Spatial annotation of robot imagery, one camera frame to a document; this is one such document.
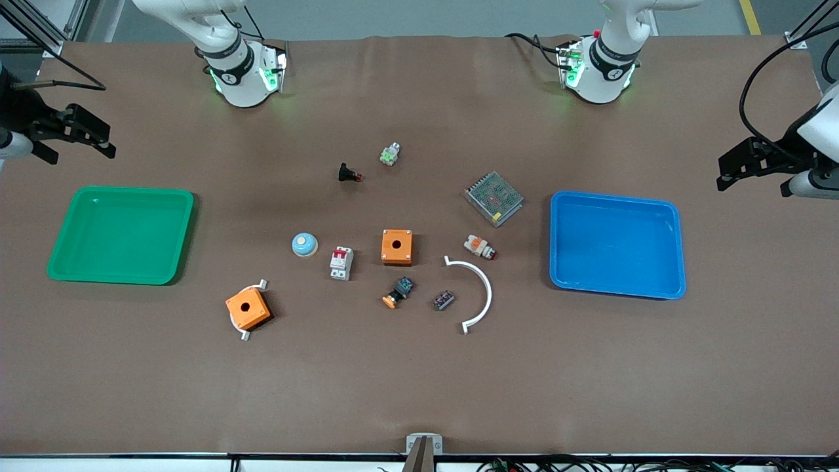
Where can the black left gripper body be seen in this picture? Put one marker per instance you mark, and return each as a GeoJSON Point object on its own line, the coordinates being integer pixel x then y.
{"type": "Point", "coordinates": [772, 158]}

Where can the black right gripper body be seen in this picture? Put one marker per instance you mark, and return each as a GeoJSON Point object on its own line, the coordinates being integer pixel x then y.
{"type": "Point", "coordinates": [26, 113]}

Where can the white red circuit breaker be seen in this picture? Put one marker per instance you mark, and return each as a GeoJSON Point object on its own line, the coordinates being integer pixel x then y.
{"type": "Point", "coordinates": [341, 263]}

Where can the small black capacitor block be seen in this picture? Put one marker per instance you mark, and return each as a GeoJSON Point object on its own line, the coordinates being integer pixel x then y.
{"type": "Point", "coordinates": [444, 300]}

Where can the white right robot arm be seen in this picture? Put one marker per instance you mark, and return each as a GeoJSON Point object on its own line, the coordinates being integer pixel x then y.
{"type": "Point", "coordinates": [239, 78]}

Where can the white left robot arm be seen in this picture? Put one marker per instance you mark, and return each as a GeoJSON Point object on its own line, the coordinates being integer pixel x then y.
{"type": "Point", "coordinates": [600, 78]}

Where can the green plastic tray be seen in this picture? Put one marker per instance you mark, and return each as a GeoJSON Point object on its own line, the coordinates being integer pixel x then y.
{"type": "Point", "coordinates": [118, 236]}

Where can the blue plastic tray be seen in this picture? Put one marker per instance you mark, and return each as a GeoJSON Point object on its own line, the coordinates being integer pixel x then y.
{"type": "Point", "coordinates": [616, 242]}

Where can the orange button box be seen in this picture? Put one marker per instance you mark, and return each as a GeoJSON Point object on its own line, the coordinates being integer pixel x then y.
{"type": "Point", "coordinates": [244, 335]}
{"type": "Point", "coordinates": [397, 248]}
{"type": "Point", "coordinates": [248, 308]}

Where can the blue round dome buzzer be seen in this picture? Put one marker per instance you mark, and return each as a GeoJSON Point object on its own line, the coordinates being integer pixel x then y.
{"type": "Point", "coordinates": [305, 244]}

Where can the metal mesh power supply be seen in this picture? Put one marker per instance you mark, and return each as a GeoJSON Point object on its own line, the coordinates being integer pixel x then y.
{"type": "Point", "coordinates": [494, 198]}

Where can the orange button box left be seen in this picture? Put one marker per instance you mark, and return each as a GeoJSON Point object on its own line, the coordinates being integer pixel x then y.
{"type": "Point", "coordinates": [244, 335]}

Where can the black red indicator lamp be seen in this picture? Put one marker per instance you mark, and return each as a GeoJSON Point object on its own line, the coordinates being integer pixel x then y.
{"type": "Point", "coordinates": [347, 173]}

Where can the white green push button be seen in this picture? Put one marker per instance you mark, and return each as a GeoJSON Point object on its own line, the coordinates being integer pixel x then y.
{"type": "Point", "coordinates": [390, 155]}

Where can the orange black push button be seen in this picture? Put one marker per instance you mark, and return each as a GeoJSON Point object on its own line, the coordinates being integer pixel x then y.
{"type": "Point", "coordinates": [398, 292]}

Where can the brown table mat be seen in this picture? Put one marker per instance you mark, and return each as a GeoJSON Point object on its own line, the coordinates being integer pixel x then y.
{"type": "Point", "coordinates": [419, 380]}

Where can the orange white red switch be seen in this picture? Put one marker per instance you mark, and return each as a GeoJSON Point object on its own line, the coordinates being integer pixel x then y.
{"type": "Point", "coordinates": [478, 246]}

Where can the white curved bracket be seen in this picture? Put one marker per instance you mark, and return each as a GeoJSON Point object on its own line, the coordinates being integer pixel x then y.
{"type": "Point", "coordinates": [486, 288]}

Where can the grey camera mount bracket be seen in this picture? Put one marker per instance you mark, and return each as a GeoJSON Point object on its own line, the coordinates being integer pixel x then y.
{"type": "Point", "coordinates": [424, 444]}

